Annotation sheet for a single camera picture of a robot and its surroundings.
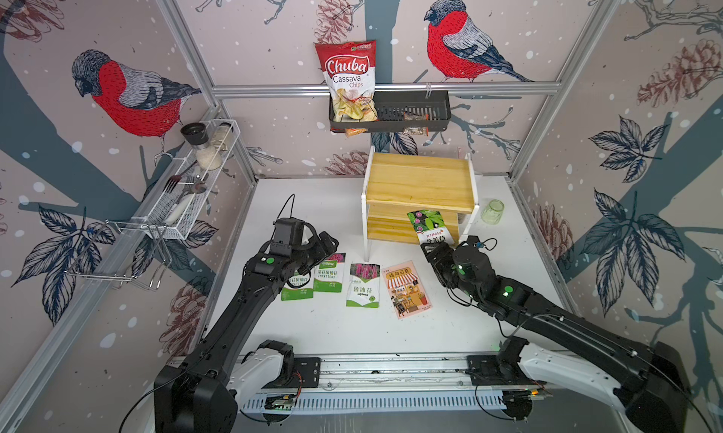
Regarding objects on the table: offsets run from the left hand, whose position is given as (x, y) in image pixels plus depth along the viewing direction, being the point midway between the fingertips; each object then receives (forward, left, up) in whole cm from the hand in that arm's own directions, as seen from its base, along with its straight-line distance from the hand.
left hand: (335, 242), depth 79 cm
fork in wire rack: (+8, +41, +18) cm, 45 cm away
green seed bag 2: (-16, +6, +7) cm, 19 cm away
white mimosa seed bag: (-6, -8, -17) cm, 20 cm away
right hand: (-3, -25, 0) cm, 25 cm away
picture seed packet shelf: (-7, -22, -17) cm, 29 cm away
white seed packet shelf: (+7, -29, -2) cm, 30 cm away
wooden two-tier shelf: (+9, -17, +14) cm, 24 cm away
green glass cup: (+19, -55, -12) cm, 59 cm away
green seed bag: (-4, +4, -18) cm, 19 cm away
